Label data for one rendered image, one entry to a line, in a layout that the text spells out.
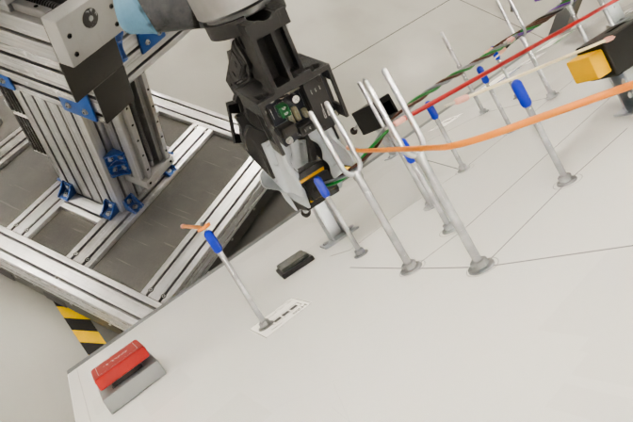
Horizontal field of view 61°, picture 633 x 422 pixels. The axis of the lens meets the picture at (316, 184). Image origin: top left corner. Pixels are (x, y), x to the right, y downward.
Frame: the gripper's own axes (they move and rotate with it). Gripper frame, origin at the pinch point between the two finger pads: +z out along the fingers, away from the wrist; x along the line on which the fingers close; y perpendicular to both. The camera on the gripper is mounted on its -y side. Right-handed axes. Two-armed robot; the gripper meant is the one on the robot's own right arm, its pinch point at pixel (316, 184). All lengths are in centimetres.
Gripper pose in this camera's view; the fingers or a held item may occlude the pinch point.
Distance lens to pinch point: 56.9
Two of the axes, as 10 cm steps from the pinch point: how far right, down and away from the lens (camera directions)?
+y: 4.3, 3.5, -8.3
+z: 3.6, 7.8, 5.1
